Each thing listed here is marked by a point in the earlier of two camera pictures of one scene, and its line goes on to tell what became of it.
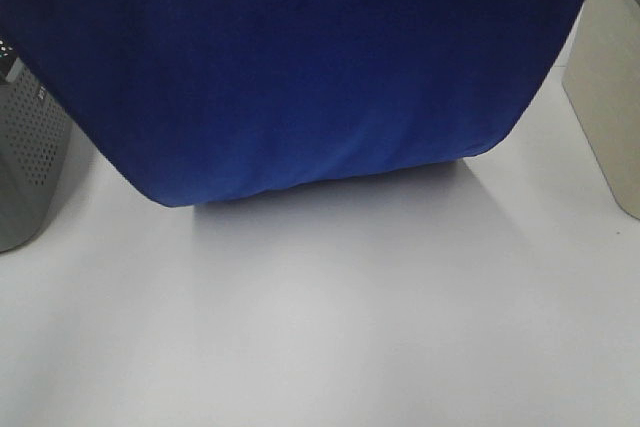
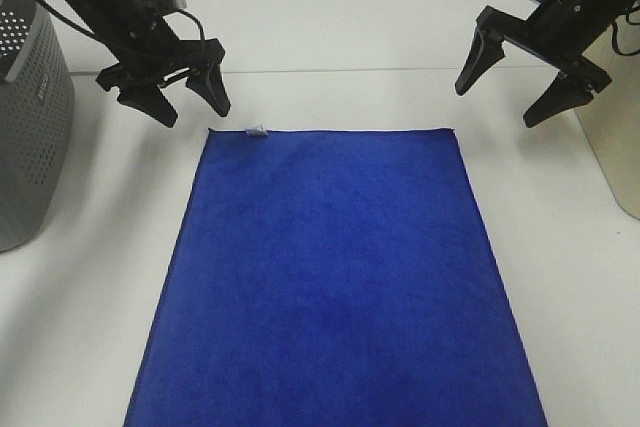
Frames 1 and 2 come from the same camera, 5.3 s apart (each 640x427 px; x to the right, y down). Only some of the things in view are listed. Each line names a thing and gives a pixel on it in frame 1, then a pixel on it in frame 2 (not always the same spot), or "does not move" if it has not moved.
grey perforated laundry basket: x=36 y=144 does not move
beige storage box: x=602 y=77 does not move
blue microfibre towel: x=198 y=73 → x=335 y=278
